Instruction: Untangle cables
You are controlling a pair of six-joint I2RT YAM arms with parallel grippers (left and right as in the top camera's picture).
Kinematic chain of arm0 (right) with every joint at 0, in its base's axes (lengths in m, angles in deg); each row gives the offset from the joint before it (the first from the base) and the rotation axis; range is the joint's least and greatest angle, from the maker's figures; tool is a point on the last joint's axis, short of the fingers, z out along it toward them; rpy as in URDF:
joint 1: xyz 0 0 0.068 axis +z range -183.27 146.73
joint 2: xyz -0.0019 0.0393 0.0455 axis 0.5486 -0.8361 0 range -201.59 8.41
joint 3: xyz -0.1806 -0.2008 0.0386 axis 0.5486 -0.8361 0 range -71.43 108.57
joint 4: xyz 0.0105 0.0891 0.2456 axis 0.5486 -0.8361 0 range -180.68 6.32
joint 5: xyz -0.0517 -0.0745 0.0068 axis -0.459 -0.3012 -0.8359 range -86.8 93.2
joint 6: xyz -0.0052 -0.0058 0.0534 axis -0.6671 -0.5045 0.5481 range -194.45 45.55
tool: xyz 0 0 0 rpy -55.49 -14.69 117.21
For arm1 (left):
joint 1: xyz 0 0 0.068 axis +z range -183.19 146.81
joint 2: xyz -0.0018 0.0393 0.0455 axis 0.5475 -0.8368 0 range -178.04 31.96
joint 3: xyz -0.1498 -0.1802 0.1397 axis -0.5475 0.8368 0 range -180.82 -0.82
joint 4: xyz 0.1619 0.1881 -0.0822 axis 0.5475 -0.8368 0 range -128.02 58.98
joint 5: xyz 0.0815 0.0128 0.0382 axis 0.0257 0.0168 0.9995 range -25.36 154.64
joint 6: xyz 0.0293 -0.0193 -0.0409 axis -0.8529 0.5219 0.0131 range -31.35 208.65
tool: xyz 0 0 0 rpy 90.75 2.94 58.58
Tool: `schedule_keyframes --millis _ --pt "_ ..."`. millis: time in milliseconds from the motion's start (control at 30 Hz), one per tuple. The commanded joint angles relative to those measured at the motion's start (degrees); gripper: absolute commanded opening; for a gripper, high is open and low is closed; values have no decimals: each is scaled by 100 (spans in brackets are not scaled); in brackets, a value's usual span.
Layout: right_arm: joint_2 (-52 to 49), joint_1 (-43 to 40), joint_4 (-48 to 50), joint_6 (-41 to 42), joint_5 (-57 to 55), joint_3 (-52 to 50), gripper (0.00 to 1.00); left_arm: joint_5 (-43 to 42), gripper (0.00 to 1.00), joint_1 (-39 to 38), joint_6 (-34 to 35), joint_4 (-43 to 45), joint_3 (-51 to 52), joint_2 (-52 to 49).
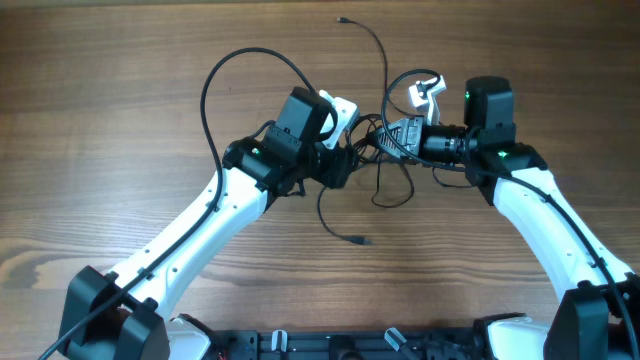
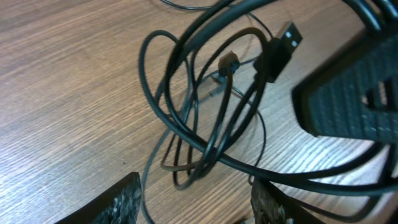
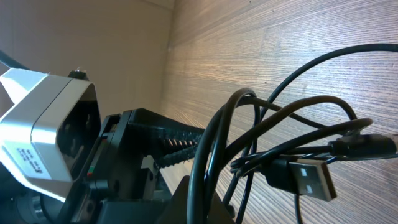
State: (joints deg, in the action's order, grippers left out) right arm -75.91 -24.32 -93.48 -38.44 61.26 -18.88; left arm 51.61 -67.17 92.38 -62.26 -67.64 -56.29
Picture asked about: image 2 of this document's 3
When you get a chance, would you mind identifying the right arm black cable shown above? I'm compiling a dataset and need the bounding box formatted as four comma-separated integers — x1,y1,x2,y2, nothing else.
138,0,398,197

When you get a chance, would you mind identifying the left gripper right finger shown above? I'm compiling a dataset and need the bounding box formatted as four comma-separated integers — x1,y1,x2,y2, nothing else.
251,177,323,224

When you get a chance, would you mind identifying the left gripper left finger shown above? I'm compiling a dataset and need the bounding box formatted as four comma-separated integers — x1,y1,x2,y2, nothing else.
58,172,142,224

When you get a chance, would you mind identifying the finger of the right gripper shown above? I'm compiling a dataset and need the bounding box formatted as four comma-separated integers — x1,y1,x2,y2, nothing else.
292,30,397,143

